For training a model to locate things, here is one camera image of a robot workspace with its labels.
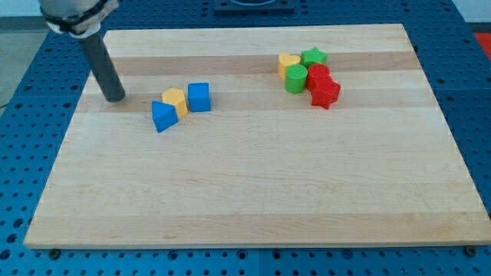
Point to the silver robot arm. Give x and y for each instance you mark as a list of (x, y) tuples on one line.
[(78, 18)]

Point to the blue triangle block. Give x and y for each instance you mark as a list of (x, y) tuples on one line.
[(164, 115)]

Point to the wooden board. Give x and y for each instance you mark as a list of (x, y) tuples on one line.
[(263, 168)]

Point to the blue cube block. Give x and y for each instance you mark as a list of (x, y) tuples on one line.
[(199, 97)]

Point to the green cylinder block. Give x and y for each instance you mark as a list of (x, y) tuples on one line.
[(295, 78)]

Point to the yellow hexagon block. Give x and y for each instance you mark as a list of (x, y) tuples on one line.
[(176, 97)]

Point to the yellow heart block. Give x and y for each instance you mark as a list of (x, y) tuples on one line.
[(286, 60)]

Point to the red star block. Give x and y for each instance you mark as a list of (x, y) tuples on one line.
[(325, 92)]

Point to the red cylinder block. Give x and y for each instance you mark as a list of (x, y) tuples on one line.
[(317, 73)]

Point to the green star block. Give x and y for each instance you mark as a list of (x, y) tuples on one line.
[(313, 56)]

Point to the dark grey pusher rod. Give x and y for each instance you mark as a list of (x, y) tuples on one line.
[(102, 67)]

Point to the left black board stopper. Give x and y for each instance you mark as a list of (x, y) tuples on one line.
[(54, 254)]

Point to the black board stopper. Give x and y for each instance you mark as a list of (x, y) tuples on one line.
[(470, 251), (54, 254)]

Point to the right black board stopper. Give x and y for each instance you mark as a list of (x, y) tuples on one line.
[(470, 251)]

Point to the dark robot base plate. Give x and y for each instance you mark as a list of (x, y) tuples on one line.
[(252, 6)]

